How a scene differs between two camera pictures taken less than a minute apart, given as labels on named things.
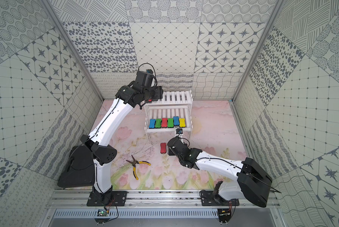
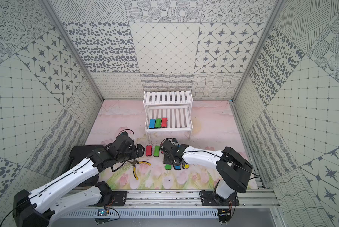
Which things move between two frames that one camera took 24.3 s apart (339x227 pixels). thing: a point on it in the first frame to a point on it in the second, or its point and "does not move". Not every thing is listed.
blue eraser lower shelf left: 152,123 does not move
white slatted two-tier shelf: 173,111 does not move
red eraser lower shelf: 164,123 does not move
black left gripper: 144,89 to 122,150
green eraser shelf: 170,122 to 168,166
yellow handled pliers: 134,162 does not move
